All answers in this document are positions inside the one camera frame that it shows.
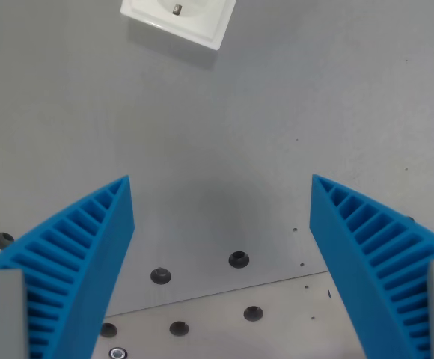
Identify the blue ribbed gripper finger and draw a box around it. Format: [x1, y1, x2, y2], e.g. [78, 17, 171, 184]
[0, 174, 135, 359]
[309, 173, 434, 359]

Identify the dark countersunk screw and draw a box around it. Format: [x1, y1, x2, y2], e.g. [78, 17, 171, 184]
[100, 322, 119, 339]

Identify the light grey metal plate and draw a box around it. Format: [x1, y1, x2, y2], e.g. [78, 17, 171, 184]
[89, 270, 368, 359]

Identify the white wall socket box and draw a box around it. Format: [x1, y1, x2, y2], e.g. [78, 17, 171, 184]
[120, 0, 238, 70]

